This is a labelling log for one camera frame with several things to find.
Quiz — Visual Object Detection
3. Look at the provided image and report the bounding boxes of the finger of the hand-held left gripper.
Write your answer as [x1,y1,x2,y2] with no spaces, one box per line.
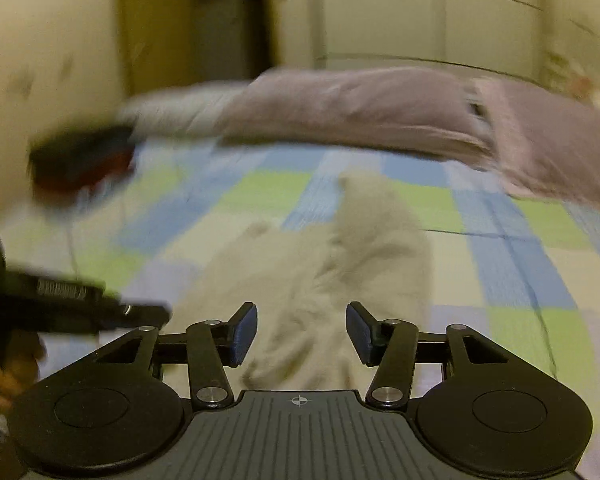
[97,297,174,334]

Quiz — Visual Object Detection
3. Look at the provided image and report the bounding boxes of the person's left hand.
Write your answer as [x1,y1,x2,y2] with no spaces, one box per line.
[0,331,48,403]

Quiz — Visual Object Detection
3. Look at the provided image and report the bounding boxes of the black and red object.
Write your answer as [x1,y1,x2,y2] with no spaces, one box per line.
[29,124,137,198]

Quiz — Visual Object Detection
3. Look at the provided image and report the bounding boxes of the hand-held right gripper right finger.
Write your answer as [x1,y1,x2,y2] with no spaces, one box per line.
[346,302,509,409]

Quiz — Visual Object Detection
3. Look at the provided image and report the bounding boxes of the mauve pillow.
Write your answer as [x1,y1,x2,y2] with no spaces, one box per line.
[120,66,498,163]

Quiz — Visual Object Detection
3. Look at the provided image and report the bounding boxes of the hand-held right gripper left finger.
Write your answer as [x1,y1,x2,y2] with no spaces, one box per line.
[92,302,259,410]

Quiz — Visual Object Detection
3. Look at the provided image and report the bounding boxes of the cream garment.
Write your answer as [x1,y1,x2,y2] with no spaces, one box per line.
[175,170,436,393]

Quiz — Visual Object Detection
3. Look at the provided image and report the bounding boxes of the checkered bed sheet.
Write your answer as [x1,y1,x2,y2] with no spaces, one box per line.
[0,137,600,436]

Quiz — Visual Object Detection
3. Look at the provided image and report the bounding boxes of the pink-grey pillow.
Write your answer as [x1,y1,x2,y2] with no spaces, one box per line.
[472,79,600,207]

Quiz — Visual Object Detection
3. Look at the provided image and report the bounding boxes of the dark doorway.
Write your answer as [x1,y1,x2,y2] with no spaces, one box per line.
[190,0,273,83]

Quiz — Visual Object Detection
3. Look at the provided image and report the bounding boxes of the cream wardrobe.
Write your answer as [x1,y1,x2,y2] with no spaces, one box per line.
[267,0,548,82]

